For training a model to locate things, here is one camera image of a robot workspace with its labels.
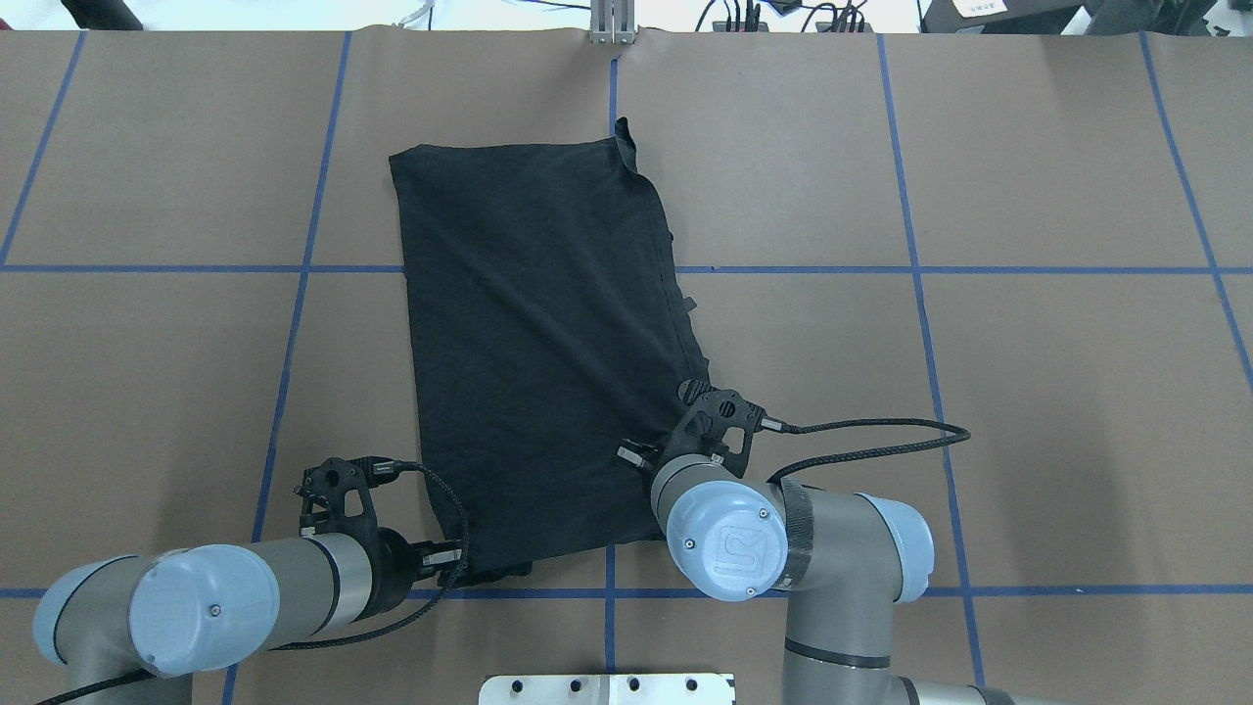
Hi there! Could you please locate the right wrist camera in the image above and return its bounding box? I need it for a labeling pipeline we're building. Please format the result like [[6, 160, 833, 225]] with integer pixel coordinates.
[[677, 379, 786, 480]]

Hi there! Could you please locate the black printed t-shirt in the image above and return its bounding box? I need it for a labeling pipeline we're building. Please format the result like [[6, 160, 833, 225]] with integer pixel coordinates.
[[388, 116, 709, 586]]

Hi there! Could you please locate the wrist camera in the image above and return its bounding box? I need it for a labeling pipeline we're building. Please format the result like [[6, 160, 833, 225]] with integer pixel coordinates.
[[294, 456, 401, 543], [677, 379, 786, 480]]

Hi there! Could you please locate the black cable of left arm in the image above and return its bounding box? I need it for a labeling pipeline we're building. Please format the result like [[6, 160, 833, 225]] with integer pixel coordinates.
[[29, 462, 471, 705]]

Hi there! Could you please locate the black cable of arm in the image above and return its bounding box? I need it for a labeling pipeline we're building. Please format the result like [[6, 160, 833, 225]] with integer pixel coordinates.
[[764, 419, 972, 485], [29, 462, 471, 705]]

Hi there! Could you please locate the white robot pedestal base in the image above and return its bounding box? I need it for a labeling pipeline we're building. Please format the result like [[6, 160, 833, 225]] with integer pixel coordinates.
[[477, 672, 737, 704]]

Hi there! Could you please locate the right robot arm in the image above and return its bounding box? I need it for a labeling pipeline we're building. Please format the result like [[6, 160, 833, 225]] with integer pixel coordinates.
[[618, 419, 1027, 704]]

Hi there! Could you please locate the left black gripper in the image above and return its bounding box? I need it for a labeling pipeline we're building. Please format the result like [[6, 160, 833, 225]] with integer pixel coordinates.
[[368, 528, 464, 617]]

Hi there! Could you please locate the aluminium frame post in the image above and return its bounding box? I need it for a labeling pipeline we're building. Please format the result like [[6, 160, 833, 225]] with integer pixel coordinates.
[[586, 0, 638, 45]]

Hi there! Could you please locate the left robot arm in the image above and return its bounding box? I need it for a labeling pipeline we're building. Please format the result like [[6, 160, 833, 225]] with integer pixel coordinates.
[[33, 533, 467, 704]]

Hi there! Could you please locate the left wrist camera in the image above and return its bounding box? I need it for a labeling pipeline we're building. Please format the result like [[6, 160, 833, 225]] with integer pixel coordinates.
[[294, 456, 401, 543]]

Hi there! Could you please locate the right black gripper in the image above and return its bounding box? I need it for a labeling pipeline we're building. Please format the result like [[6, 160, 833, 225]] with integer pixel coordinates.
[[616, 421, 702, 476]]

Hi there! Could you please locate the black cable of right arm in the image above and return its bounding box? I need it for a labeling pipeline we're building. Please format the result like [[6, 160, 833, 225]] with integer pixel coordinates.
[[764, 419, 972, 485]]

